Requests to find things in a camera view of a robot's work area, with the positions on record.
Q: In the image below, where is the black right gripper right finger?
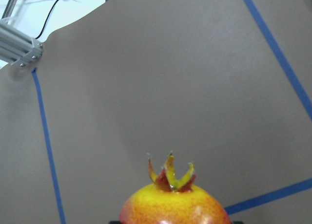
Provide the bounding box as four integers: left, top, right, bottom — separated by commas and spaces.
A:
231, 221, 244, 224

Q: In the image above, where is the red yellow pomegranate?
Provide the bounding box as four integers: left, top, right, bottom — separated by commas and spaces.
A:
118, 153, 231, 224

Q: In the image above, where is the aluminium frame post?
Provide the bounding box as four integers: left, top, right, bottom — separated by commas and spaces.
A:
0, 0, 43, 68

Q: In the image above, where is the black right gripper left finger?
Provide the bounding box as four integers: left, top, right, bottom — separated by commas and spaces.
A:
108, 221, 120, 224

